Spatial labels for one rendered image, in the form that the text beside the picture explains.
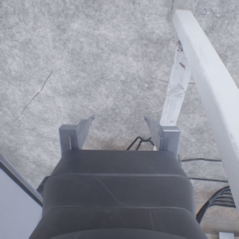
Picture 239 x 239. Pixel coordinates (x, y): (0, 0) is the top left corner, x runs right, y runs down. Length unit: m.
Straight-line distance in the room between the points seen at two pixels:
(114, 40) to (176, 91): 0.40
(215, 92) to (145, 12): 0.56
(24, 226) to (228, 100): 0.63
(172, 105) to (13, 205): 0.66
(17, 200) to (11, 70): 0.84
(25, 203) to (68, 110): 0.73
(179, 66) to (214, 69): 0.22
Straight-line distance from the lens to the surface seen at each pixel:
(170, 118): 0.81
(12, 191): 0.56
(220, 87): 0.43
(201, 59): 0.50
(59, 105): 1.19
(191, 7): 0.87
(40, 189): 1.97
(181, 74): 0.69
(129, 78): 0.96
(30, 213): 0.64
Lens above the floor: 0.85
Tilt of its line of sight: 48 degrees down
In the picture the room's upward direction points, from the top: 170 degrees counter-clockwise
